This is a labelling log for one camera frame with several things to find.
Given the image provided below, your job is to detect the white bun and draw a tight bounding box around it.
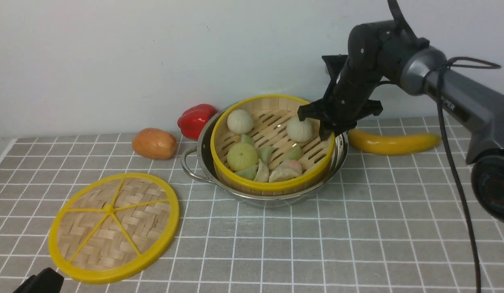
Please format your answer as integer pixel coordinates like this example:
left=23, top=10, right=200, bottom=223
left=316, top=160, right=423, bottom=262
left=227, top=109, right=254, bottom=135
left=286, top=116, right=315, bottom=143

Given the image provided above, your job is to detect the yellow woven steamer lid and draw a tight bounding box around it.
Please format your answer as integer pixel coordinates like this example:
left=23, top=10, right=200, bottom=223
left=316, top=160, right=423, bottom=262
left=48, top=173, right=181, bottom=284

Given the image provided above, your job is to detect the stainless steel pot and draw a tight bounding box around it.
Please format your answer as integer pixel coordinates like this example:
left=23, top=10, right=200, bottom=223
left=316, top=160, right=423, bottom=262
left=181, top=110, right=348, bottom=208

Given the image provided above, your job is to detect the orange-brown potato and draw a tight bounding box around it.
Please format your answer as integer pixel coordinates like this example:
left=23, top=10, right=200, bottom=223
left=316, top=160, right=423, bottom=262
left=132, top=128, right=177, bottom=160

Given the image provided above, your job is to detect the white bun right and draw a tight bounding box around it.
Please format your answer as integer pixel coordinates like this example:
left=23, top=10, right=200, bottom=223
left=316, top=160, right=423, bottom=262
left=286, top=116, right=315, bottom=143

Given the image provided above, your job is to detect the yellow-rimmed bamboo steamer basket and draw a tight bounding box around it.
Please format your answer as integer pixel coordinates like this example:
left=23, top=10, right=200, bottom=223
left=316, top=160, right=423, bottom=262
left=209, top=94, right=338, bottom=196

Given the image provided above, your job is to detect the yellow banana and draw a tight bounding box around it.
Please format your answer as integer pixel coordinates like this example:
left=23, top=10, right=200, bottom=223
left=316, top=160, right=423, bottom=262
left=348, top=129, right=442, bottom=155

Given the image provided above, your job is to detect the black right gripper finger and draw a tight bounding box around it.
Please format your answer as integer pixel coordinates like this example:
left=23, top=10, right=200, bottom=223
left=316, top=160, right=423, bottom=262
left=297, top=101, right=327, bottom=122
left=319, top=120, right=348, bottom=141

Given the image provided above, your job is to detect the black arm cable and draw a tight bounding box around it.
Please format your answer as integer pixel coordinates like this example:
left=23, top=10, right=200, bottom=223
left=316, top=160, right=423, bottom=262
left=435, top=57, right=502, bottom=293

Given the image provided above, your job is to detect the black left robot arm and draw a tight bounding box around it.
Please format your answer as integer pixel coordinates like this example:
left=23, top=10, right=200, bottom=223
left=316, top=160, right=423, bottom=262
left=15, top=109, right=344, bottom=293

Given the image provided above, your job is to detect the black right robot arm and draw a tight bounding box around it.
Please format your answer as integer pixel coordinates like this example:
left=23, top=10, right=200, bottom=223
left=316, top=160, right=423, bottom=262
left=307, top=0, right=504, bottom=223

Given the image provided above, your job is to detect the green dumpling right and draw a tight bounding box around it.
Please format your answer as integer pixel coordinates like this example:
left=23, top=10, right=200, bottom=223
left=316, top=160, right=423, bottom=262
left=285, top=145, right=303, bottom=161

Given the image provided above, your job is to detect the white bun back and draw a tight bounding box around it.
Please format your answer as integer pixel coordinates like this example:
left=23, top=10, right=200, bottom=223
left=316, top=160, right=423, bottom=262
left=227, top=109, right=254, bottom=135

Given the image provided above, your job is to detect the green dumpling upper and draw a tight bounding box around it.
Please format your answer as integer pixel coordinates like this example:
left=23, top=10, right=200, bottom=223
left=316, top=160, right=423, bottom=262
left=240, top=134, right=255, bottom=148

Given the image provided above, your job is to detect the yellow-green bun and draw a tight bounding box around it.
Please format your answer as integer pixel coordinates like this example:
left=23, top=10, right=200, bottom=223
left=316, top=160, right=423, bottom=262
left=226, top=142, right=259, bottom=171

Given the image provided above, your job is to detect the green dumpling middle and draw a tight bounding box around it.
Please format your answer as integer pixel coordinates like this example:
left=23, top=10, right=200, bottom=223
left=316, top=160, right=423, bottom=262
left=257, top=146, right=276, bottom=165

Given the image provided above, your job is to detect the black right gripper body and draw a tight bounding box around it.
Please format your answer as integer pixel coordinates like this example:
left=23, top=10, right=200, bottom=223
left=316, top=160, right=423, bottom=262
left=322, top=55, right=383, bottom=130

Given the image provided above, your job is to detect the green dumpling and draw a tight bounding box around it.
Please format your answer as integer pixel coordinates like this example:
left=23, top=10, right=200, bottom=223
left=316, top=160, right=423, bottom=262
left=240, top=134, right=255, bottom=148
left=285, top=145, right=303, bottom=161
left=257, top=146, right=276, bottom=165

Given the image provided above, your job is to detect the pale dumpling front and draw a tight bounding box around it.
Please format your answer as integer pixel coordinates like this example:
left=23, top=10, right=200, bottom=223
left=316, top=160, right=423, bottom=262
left=254, top=159, right=270, bottom=182

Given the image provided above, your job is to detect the red bell pepper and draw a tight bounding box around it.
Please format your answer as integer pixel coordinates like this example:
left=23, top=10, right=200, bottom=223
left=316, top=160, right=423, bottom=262
left=177, top=104, right=219, bottom=141

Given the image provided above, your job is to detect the pink dumpling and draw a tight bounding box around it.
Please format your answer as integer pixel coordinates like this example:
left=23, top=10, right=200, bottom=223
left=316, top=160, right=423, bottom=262
left=269, top=160, right=303, bottom=182

